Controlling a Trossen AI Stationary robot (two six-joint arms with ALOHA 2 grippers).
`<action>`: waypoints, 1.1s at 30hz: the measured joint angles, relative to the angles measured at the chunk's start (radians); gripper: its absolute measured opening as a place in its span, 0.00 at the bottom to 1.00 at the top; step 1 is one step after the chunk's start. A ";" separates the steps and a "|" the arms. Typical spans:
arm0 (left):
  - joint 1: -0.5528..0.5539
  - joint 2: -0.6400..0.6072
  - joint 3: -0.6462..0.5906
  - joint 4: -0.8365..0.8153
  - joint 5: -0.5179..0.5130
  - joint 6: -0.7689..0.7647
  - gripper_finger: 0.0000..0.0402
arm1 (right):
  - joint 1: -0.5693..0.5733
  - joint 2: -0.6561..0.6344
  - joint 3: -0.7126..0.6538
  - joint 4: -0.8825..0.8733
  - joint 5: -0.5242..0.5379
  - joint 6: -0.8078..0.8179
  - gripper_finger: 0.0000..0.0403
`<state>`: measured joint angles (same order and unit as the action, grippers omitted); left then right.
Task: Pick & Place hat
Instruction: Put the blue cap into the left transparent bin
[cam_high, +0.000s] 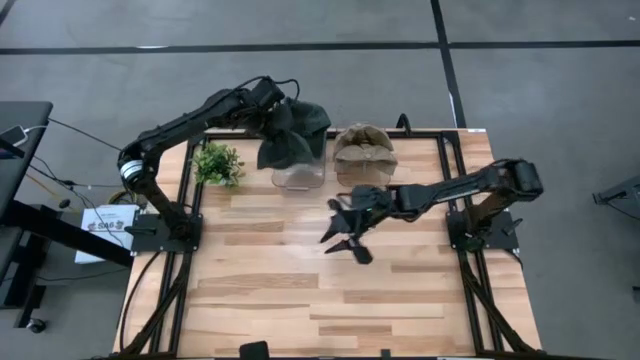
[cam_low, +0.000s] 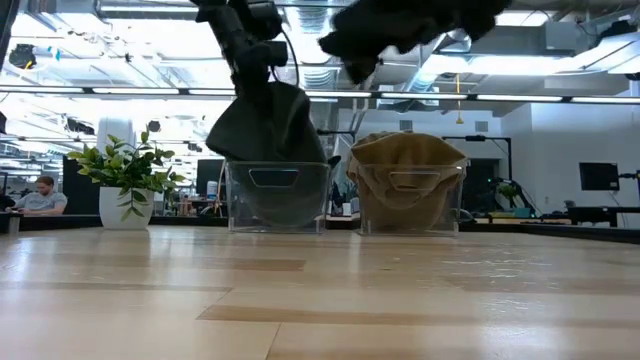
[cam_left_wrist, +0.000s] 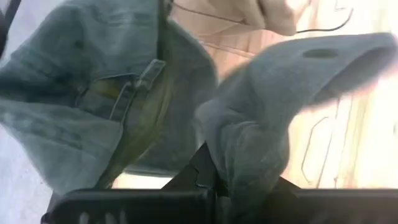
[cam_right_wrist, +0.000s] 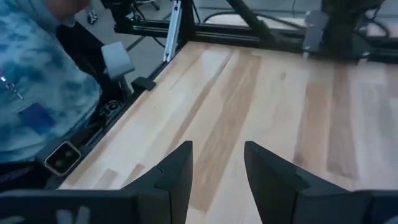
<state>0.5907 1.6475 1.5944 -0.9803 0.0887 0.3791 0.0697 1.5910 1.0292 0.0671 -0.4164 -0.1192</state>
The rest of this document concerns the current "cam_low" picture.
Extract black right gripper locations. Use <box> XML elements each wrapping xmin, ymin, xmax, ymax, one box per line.
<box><xmin>319</xmin><ymin>14</ymin><xmax>406</xmax><ymax>85</ymax></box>

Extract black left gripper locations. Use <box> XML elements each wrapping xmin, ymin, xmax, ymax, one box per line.
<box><xmin>227</xmin><ymin>29</ymin><xmax>281</xmax><ymax>99</ymax></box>

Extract khaki cap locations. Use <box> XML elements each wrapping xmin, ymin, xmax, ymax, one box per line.
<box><xmin>347</xmin><ymin>130</ymin><xmax>469</xmax><ymax>201</ymax></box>
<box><xmin>364</xmin><ymin>189</ymin><xmax>459</xmax><ymax>232</ymax></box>

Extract black desk monitor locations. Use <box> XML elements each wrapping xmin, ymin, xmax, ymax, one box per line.
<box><xmin>195</xmin><ymin>158</ymin><xmax>227</xmax><ymax>197</ymax></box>

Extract long ceiling light strip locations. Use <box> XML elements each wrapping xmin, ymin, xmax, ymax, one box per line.
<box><xmin>305</xmin><ymin>90</ymin><xmax>640</xmax><ymax>105</ymax></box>
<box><xmin>0</xmin><ymin>86</ymin><xmax>236</xmax><ymax>96</ymax></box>

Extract clear plastic bin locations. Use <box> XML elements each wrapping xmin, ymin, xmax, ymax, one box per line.
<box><xmin>355</xmin><ymin>158</ymin><xmax>470</xmax><ymax>237</ymax></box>
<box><xmin>224</xmin><ymin>159</ymin><xmax>332</xmax><ymax>235</ymax></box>

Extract small green potted plant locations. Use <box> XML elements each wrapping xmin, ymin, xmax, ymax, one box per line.
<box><xmin>67</xmin><ymin>130</ymin><xmax>186</xmax><ymax>231</ymax></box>

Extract black partition panel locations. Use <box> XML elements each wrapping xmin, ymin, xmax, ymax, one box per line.
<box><xmin>62</xmin><ymin>157</ymin><xmax>104</xmax><ymax>216</ymax></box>

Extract black ceiling speaker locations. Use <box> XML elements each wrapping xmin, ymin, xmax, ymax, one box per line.
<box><xmin>8</xmin><ymin>43</ymin><xmax>38</xmax><ymax>70</ymax></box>

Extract person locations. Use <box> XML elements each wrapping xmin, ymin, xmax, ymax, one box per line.
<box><xmin>4</xmin><ymin>174</ymin><xmax>69</xmax><ymax>217</ymax></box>

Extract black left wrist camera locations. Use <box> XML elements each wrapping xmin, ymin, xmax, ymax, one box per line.
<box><xmin>259</xmin><ymin>40</ymin><xmax>290</xmax><ymax>69</ymax></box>

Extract yellow hanging cord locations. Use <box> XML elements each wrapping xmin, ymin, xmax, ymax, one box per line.
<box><xmin>453</xmin><ymin>74</ymin><xmax>464</xmax><ymax>126</ymax></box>

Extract black wall monitor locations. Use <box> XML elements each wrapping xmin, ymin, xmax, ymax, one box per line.
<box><xmin>578</xmin><ymin>161</ymin><xmax>621</xmax><ymax>192</ymax></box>

